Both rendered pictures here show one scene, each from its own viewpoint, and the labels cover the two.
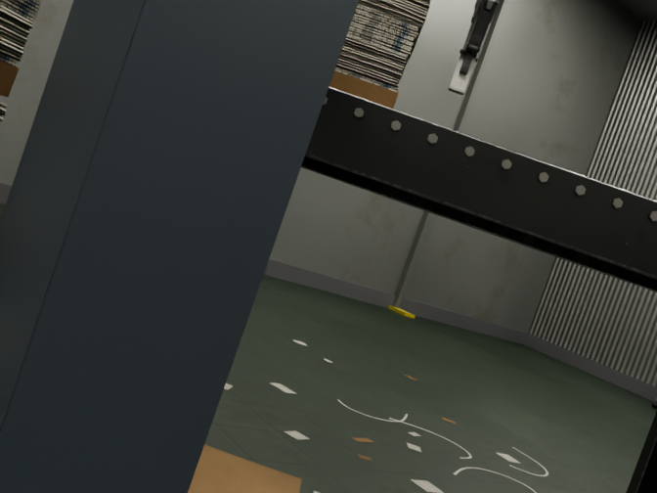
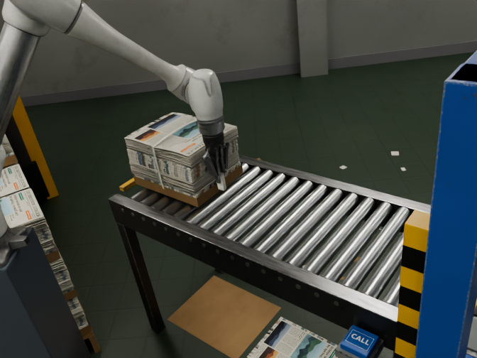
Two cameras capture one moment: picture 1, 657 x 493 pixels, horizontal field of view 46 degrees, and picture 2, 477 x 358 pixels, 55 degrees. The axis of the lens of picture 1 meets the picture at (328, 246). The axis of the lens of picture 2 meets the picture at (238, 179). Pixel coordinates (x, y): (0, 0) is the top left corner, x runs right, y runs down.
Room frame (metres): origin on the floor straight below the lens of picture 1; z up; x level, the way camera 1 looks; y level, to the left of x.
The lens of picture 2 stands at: (0.46, -1.15, 1.80)
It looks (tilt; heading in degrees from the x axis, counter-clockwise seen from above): 31 degrees down; 42
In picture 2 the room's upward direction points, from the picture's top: 9 degrees counter-clockwise
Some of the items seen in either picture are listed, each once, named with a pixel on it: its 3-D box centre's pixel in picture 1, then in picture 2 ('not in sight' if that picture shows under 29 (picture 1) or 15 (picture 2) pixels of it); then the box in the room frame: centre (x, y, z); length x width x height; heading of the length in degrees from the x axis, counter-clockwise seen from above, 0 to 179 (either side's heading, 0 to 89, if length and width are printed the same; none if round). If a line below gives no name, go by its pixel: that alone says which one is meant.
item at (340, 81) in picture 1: (354, 102); (206, 180); (1.59, 0.05, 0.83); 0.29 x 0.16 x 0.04; 179
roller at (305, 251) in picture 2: not in sight; (324, 230); (1.58, -0.50, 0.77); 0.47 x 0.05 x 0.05; 179
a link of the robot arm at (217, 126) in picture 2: not in sight; (211, 123); (1.49, -0.13, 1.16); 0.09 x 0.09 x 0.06
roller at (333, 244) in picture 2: not in sight; (341, 236); (1.58, -0.56, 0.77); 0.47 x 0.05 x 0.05; 179
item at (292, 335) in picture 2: not in sight; (297, 354); (1.58, -0.33, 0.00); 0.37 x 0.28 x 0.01; 89
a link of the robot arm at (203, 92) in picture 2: not in sight; (204, 92); (1.50, -0.12, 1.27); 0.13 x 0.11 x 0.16; 63
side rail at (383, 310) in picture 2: (530, 196); (236, 261); (1.34, -0.29, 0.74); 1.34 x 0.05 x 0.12; 89
